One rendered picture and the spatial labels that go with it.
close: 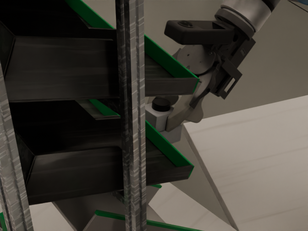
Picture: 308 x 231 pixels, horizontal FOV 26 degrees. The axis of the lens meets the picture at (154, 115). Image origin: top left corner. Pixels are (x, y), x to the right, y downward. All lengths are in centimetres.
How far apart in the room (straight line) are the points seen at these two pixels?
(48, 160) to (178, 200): 63
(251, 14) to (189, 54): 12
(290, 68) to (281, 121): 157
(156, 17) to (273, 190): 208
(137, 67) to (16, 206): 19
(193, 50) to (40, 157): 41
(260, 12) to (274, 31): 223
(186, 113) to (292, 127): 53
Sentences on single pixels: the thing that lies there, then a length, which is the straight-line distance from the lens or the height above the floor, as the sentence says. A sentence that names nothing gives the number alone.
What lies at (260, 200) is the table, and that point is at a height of 86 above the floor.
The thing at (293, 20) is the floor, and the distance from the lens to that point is 342.
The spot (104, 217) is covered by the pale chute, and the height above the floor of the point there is 120.
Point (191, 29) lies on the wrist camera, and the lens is 101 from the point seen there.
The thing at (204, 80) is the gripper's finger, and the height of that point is 124.
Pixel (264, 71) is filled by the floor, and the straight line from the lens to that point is 306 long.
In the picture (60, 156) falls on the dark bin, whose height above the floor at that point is 135.
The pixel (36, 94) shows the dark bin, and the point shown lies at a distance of 69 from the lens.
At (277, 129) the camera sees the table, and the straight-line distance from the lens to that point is 153.
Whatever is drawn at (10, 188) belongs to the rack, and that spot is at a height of 141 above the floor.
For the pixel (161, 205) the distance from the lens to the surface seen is 135.
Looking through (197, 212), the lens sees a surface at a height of 86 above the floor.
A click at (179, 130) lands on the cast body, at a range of 108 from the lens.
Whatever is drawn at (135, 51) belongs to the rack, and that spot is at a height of 148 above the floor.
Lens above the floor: 190
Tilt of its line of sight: 43 degrees down
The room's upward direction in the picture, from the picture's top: straight up
